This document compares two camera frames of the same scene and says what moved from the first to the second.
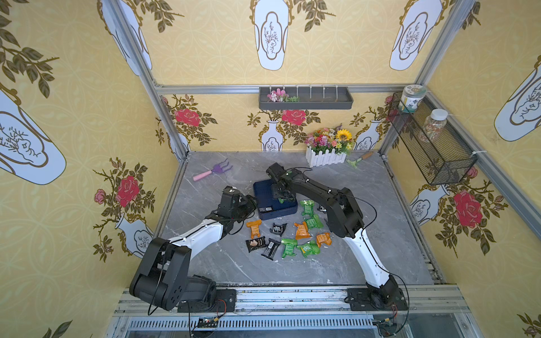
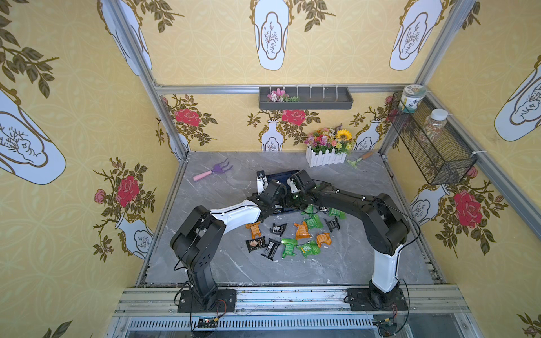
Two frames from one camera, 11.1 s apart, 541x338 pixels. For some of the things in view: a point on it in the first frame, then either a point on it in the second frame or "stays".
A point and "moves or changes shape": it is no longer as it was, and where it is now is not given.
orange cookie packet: (302, 230) stays
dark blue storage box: (270, 207) moves or changes shape
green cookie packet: (308, 209) stays
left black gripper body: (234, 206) -> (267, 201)
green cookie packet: (289, 245) stays
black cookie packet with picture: (255, 243) stays
